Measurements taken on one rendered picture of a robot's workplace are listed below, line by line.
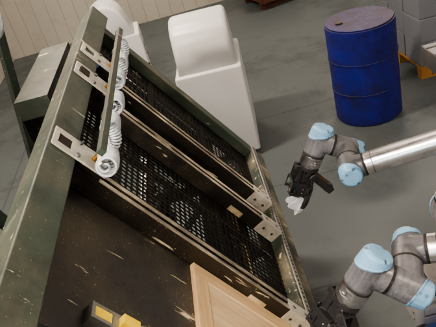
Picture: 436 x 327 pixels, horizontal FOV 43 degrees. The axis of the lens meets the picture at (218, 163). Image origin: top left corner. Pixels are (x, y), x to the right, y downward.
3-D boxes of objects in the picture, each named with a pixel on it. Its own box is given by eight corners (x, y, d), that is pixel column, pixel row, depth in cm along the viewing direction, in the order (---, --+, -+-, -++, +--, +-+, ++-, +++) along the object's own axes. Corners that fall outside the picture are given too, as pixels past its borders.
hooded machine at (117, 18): (160, 78, 708) (131, -12, 647) (161, 96, 660) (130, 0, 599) (111, 92, 710) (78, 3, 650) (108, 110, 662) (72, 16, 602)
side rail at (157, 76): (238, 163, 330) (251, 150, 327) (87, 45, 284) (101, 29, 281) (236, 156, 337) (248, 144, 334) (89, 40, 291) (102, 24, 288)
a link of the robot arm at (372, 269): (399, 270, 122) (364, 254, 123) (375, 304, 127) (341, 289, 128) (396, 250, 129) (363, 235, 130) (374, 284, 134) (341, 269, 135)
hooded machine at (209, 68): (267, 152, 495) (235, 12, 427) (202, 169, 498) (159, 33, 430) (255, 117, 557) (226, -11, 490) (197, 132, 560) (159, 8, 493)
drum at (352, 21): (382, 89, 542) (374, -2, 495) (416, 113, 490) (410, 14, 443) (326, 108, 536) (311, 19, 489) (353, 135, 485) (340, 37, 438)
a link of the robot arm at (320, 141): (338, 134, 182) (313, 128, 182) (327, 162, 187) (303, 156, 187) (335, 124, 189) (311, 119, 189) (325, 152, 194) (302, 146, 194)
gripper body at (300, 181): (283, 185, 201) (293, 157, 195) (305, 189, 202) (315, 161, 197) (288, 197, 194) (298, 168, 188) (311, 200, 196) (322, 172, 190)
